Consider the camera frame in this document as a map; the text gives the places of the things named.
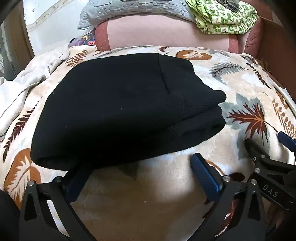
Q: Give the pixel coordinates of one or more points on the colourful packets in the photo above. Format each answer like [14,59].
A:
[86,39]

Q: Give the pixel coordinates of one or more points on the cardboard box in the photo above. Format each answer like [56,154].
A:
[275,41]

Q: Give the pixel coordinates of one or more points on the reddish brown cushion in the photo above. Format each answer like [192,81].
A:
[253,38]

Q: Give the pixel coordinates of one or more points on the green patterned cloth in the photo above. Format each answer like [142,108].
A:
[222,20]

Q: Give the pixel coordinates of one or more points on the grey quilted blanket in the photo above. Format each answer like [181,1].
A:
[129,9]

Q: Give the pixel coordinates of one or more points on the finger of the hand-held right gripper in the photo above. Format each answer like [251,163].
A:
[288,139]
[259,150]

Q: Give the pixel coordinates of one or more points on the beige cloth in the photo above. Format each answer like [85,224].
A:
[25,81]

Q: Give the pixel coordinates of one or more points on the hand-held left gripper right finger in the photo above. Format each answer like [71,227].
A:
[204,176]

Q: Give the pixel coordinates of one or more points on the dark grey cloth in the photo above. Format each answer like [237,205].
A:
[230,4]

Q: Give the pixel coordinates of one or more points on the wooden door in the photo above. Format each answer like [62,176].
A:
[13,39]

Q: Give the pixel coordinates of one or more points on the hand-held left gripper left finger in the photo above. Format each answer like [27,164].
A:
[75,185]

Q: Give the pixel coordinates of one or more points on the black pants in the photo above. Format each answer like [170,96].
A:
[120,109]

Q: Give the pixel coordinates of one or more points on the pink pillow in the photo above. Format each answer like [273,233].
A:
[157,32]

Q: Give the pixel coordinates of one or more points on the leaf print blanket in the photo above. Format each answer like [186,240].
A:
[242,97]

